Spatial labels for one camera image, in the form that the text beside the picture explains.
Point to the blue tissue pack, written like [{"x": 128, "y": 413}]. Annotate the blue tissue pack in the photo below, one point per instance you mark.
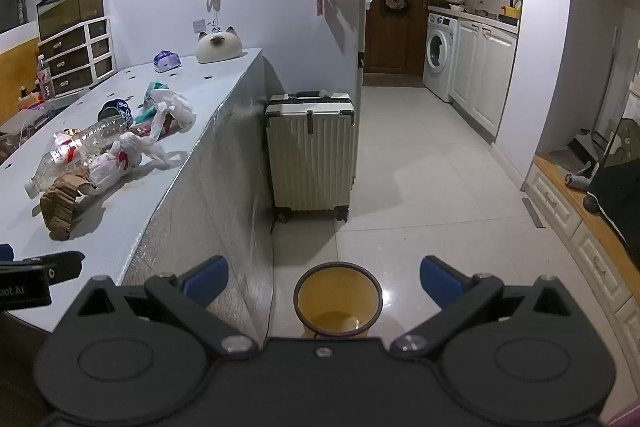
[{"x": 166, "y": 62}]

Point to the white kitchen base cabinets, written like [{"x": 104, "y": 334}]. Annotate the white kitchen base cabinets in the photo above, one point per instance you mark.
[{"x": 480, "y": 72}]

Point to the crushed blue can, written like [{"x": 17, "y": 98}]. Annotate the crushed blue can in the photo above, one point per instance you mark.
[{"x": 117, "y": 108}]

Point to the water bottle red label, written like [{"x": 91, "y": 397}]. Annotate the water bottle red label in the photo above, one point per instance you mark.
[{"x": 46, "y": 82}]

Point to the black bag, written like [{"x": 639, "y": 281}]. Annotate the black bag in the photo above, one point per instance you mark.
[{"x": 620, "y": 187}]

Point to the colourful small box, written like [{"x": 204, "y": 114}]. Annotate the colourful small box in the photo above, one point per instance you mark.
[{"x": 30, "y": 98}]

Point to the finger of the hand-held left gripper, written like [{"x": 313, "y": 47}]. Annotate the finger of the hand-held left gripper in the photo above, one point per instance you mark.
[{"x": 65, "y": 267}]

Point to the clear plastic bottle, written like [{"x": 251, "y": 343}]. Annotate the clear plastic bottle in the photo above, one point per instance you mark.
[{"x": 95, "y": 134}]

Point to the yellow trash bin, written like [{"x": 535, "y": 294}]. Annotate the yellow trash bin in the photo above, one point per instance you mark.
[{"x": 337, "y": 307}]

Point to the glass tank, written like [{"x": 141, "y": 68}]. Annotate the glass tank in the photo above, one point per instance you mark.
[{"x": 70, "y": 9}]

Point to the white washing machine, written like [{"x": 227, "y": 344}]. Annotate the white washing machine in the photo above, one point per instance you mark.
[{"x": 440, "y": 57}]

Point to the cat-shaped ceramic ornament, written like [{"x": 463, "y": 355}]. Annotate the cat-shaped ceramic ornament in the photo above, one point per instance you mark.
[{"x": 217, "y": 49}]

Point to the crumpled brown paper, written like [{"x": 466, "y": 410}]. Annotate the crumpled brown paper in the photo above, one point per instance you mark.
[{"x": 57, "y": 207}]

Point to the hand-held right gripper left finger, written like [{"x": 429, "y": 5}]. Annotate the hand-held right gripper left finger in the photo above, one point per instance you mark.
[{"x": 206, "y": 279}]

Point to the cream suitcase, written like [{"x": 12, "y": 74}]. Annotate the cream suitcase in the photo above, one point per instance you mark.
[{"x": 310, "y": 157}]

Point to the white red plastic bag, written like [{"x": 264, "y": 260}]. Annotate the white red plastic bag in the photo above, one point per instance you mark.
[{"x": 112, "y": 167}]

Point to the grey spray can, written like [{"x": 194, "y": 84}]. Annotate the grey spray can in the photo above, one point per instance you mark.
[{"x": 576, "y": 181}]

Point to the white drawer unit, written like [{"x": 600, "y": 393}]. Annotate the white drawer unit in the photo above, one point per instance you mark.
[{"x": 75, "y": 57}]

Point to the low cabinet wooden top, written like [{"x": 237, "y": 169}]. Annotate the low cabinet wooden top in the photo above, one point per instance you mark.
[{"x": 565, "y": 212}]

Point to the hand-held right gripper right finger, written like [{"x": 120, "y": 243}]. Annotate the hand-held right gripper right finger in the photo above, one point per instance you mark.
[{"x": 440, "y": 279}]

